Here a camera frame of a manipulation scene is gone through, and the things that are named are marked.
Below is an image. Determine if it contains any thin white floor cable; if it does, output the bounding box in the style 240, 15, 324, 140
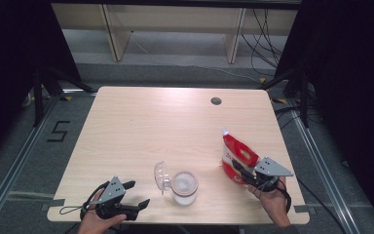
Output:
131, 31, 262, 83

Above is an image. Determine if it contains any dark curtain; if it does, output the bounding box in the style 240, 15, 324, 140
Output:
274, 0, 374, 230
0, 0, 83, 167

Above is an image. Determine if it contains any aluminium floor rail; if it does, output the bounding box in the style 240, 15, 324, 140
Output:
0, 94, 60, 230
288, 103, 361, 234

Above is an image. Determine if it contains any light wooden shelf unit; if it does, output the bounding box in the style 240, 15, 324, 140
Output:
51, 3, 299, 64

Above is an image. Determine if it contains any black floor cable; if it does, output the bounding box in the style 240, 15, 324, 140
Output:
296, 178, 350, 234

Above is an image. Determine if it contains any grey tape strip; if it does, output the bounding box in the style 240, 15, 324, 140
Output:
293, 204, 312, 215
40, 198, 66, 213

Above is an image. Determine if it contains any black metal stand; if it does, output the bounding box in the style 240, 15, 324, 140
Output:
259, 64, 311, 129
32, 64, 95, 128

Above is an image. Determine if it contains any red and white spout pouch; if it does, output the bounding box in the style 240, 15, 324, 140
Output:
221, 127, 261, 185

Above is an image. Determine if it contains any person's left hand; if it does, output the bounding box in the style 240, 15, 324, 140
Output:
77, 189, 129, 234

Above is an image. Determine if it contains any bundle of black cables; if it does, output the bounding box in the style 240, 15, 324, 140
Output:
242, 8, 288, 77

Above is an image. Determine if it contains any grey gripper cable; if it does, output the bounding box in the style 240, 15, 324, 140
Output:
256, 176, 279, 199

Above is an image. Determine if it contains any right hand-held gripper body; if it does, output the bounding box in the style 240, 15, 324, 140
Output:
244, 156, 295, 195

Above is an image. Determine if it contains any person's right hand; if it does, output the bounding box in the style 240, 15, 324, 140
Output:
247, 176, 292, 228

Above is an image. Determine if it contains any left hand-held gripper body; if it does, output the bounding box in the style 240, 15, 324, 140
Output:
94, 175, 140, 221

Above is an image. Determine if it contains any black wrist strap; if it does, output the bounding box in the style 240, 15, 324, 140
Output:
277, 177, 293, 215
58, 179, 111, 222

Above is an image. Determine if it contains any clear glass jar with lid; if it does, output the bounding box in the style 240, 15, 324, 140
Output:
153, 160, 200, 207

